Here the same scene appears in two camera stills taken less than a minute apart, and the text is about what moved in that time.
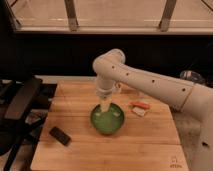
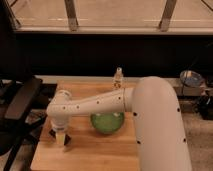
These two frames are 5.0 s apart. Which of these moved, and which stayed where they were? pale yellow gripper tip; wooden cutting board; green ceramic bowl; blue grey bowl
Moved: pale yellow gripper tip
Stayed: wooden cutting board; blue grey bowl; green ceramic bowl
